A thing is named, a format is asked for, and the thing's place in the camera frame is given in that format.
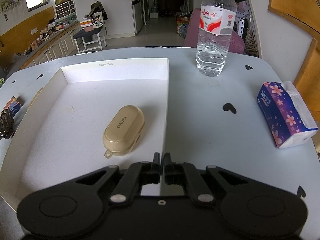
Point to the pink pot on stool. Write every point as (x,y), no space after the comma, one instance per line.
(88,25)

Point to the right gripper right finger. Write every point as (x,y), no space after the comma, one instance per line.
(188,177)

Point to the white cabinet counter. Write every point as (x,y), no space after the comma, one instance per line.
(60,45)

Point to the beige Kinyo case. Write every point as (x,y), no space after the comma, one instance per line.
(122,133)

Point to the plastic drawer unit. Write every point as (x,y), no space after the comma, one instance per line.
(64,8)

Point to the dark brown wavy hair claw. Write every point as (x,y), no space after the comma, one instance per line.
(6,124)

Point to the colourful card box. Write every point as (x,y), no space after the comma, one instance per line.
(13,106)

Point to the small dark stool table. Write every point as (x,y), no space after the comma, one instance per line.
(91,40)

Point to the oval wooden block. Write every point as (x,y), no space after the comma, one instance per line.
(34,98)

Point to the clear water bottle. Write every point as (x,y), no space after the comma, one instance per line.
(216,24)

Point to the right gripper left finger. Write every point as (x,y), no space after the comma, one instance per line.
(135,177)

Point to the purple tissue pack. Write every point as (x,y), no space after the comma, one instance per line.
(286,114)

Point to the white cardboard tray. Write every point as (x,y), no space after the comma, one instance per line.
(61,135)

